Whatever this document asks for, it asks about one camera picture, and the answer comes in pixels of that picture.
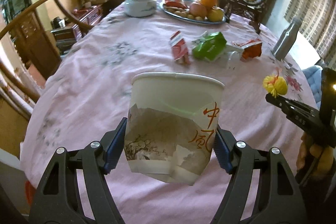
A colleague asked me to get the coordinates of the yellow foam fruit net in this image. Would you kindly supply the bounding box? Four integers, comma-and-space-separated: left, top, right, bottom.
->
262, 75, 288, 98

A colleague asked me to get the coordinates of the red orange snack bag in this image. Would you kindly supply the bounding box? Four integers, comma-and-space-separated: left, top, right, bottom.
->
233, 38, 262, 60

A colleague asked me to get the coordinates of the white small carton box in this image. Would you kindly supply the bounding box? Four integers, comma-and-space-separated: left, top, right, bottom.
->
220, 44, 244, 70

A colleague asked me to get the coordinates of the green snack packet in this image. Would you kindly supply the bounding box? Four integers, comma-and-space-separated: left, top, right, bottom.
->
192, 31, 227, 62

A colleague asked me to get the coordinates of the printed paper cup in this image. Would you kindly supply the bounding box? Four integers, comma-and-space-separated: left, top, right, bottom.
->
124, 72, 224, 185

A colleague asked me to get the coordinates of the red white beer carton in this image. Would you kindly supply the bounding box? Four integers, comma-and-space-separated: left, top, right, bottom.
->
169, 31, 191, 65

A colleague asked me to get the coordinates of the orange plastic trash basket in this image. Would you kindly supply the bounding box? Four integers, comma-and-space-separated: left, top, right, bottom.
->
25, 181, 36, 206

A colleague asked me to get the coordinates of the person right hand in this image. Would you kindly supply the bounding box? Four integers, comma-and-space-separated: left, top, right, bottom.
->
296, 133, 334, 180

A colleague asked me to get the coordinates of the silver metal bottle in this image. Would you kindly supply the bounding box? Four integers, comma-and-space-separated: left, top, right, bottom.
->
271, 18, 302, 61

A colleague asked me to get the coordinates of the pink floral tablecloth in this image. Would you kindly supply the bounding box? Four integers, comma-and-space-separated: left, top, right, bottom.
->
20, 6, 315, 223

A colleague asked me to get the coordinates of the striped window curtain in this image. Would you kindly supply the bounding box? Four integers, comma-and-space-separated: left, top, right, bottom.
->
285, 0, 335, 69

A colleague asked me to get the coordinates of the yellow apple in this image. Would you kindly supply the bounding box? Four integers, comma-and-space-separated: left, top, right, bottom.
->
207, 7, 224, 22

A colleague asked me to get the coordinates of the wooden armchair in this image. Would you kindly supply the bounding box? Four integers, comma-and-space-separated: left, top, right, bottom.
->
1, 0, 93, 120

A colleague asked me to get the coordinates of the red apple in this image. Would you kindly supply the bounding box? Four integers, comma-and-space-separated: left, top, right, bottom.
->
189, 2, 207, 18

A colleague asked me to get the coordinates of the blue rimmed fruit plate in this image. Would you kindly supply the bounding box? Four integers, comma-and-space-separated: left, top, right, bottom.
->
159, 0, 226, 25

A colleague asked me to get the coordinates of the red snack packet on plate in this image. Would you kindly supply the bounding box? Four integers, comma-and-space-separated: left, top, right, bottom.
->
165, 0, 187, 9

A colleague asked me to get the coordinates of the white ceramic lidded jar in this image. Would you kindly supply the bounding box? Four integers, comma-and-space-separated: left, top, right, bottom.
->
124, 0, 157, 18

